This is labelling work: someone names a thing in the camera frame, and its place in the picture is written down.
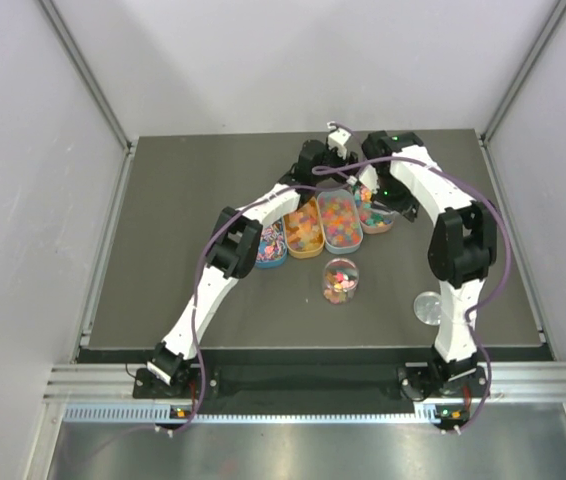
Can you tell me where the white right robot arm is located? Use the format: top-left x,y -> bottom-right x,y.
361,131 -> 497,398

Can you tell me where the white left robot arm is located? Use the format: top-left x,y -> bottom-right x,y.
147,128 -> 357,397

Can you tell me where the pink candy tray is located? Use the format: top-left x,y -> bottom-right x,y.
352,185 -> 397,235

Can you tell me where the light blue candy tray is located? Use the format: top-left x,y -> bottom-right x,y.
317,190 -> 363,255

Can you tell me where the orange candy tray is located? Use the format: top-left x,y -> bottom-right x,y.
283,198 -> 325,260

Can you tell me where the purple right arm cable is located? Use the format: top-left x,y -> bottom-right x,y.
311,157 -> 513,434

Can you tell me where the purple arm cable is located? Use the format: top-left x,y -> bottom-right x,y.
155,120 -> 359,436
311,157 -> 513,434

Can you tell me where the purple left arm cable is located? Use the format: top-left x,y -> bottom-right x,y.
155,120 -> 359,436

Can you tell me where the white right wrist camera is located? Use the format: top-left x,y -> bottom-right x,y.
347,165 -> 379,193

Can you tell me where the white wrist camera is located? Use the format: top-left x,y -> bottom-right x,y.
326,121 -> 353,159
347,165 -> 379,193

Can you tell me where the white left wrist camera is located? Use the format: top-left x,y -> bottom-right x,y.
326,121 -> 353,159

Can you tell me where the aluminium left frame post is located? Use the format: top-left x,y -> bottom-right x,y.
35,0 -> 132,152

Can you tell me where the aluminium frame post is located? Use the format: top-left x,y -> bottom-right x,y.
479,0 -> 566,146
35,0 -> 132,152

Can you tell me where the aluminium right frame post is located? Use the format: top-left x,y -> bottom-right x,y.
479,0 -> 566,146

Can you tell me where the grey slotted cable duct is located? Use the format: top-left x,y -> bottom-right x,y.
62,398 -> 469,425

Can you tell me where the aluminium front frame rail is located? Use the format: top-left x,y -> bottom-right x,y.
43,362 -> 566,403

